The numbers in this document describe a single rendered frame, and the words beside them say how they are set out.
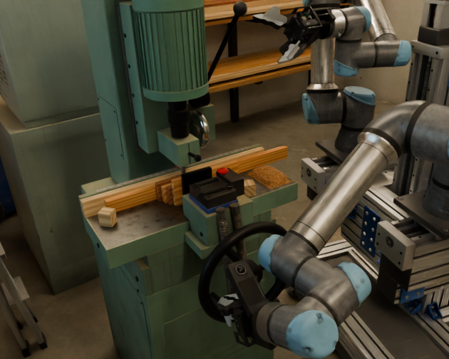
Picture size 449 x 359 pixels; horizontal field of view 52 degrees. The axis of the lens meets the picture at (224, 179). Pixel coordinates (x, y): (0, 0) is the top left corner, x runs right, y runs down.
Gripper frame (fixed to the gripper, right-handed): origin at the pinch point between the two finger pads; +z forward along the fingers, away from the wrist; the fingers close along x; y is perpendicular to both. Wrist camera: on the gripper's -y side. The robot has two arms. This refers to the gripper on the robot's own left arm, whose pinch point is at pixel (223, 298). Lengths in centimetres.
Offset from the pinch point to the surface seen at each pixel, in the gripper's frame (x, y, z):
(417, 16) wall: 336, -110, 182
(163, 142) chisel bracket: 7.6, -40.6, 27.8
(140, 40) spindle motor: 3, -65, 9
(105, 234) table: -16.8, -21.0, 22.8
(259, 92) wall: 213, -90, 279
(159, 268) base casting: -5.9, -7.9, 22.7
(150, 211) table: -2.8, -22.9, 25.9
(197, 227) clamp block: 4.3, -15.8, 13.1
